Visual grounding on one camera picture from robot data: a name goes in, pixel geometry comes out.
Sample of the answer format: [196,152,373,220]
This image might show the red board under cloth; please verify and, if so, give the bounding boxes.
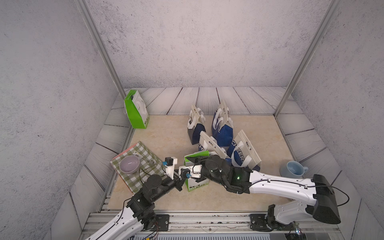
[111,140,139,161]

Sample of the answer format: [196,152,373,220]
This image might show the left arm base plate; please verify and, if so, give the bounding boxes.
[147,214,170,232]

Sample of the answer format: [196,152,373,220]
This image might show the green white takeout bag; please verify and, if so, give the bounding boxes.
[124,90,150,129]
[184,151,210,192]

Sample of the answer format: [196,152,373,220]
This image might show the blue white takeout bag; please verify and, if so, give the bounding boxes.
[198,131,230,162]

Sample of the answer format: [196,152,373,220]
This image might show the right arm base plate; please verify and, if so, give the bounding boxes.
[250,214,296,232]

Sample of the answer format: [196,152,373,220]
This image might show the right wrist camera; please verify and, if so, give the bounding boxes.
[179,168,192,180]

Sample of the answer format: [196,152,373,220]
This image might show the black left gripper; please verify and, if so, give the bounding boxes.
[150,170,187,204]

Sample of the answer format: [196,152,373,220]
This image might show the blue white bag lying right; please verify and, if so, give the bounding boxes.
[227,130,262,172]

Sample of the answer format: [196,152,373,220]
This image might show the light blue mug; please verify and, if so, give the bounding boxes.
[280,161,309,179]

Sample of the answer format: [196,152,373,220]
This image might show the green checkered cloth mat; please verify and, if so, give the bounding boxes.
[111,142,165,194]

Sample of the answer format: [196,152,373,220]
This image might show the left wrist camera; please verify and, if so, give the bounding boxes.
[163,157,178,167]

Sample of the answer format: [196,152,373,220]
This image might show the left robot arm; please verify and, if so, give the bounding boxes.
[89,169,192,240]

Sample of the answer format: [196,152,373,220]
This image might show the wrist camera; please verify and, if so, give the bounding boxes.
[163,157,178,167]
[179,168,192,180]

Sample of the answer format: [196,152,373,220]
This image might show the metal spoon patterned handle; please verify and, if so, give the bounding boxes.
[134,151,156,166]

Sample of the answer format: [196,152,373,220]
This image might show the lilac ceramic bowl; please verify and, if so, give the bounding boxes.
[119,155,140,175]

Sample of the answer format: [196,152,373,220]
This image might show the blue bag standing rear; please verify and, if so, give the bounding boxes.
[212,100,234,148]

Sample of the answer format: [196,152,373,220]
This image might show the dark navy takeaway bag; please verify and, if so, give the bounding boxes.
[187,105,206,145]

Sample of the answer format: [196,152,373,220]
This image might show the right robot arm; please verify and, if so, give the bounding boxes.
[188,155,341,225]

